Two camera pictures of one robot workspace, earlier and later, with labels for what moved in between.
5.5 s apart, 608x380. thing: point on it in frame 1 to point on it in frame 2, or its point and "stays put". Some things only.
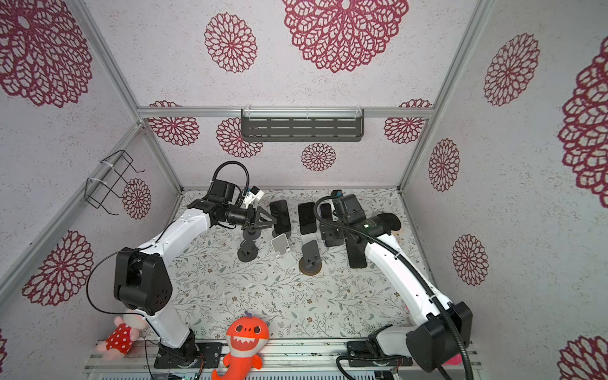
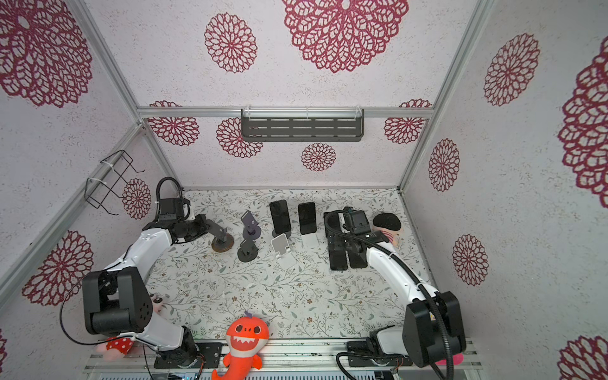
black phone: [307, 217] stays put
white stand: [284, 255] stays put
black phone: [356, 254] stays put
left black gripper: [260, 221] to [205, 226]
